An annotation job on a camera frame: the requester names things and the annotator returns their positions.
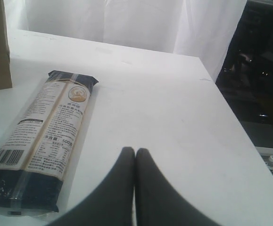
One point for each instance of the black noodle packet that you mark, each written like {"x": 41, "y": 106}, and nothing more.
{"x": 35, "y": 156}

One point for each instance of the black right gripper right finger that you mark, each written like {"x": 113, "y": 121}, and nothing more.
{"x": 157, "y": 202}

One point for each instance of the white capped bottle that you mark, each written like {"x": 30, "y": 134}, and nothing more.
{"x": 270, "y": 162}

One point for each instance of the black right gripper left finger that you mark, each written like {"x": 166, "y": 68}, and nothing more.
{"x": 110, "y": 203}

